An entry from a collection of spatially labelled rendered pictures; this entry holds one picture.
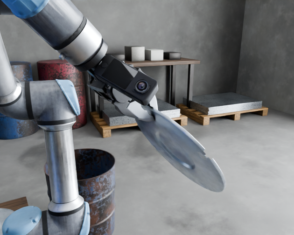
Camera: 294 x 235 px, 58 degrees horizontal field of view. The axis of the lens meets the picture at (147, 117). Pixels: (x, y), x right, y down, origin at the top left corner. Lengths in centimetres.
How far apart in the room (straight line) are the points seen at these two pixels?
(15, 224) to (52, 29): 66
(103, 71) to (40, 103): 37
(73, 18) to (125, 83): 13
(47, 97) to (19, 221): 39
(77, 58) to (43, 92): 37
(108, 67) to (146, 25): 396
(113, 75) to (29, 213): 62
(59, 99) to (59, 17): 42
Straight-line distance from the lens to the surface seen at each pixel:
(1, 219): 157
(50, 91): 82
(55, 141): 85
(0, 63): 68
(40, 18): 43
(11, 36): 407
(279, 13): 496
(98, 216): 166
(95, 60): 46
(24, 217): 96
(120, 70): 47
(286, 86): 479
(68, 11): 44
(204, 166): 60
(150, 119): 58
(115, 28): 425
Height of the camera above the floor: 123
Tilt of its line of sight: 18 degrees down
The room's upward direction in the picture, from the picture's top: straight up
